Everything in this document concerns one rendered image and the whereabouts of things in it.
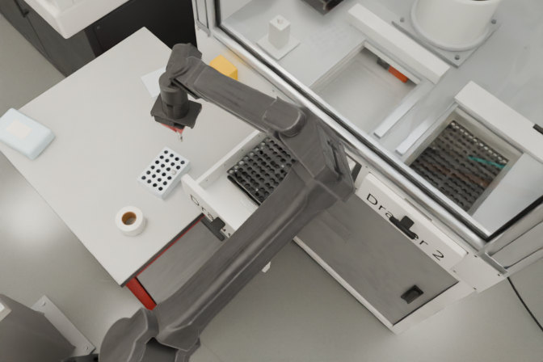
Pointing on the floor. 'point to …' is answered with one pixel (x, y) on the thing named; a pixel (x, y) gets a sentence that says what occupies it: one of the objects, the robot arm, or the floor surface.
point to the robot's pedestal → (38, 333)
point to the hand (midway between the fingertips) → (178, 129)
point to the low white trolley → (126, 167)
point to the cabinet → (380, 264)
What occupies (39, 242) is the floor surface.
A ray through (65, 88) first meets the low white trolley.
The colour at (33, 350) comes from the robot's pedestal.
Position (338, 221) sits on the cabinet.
